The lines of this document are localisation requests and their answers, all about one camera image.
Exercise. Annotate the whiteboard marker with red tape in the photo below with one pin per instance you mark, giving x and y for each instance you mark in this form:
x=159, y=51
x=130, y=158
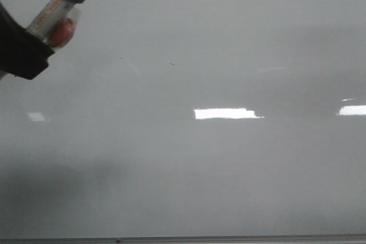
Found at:
x=55, y=24

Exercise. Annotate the white glossy whiteboard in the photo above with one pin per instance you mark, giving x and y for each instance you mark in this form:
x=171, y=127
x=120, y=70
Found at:
x=191, y=118

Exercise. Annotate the grey aluminium whiteboard frame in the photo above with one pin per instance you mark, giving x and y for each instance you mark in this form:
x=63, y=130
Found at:
x=330, y=238

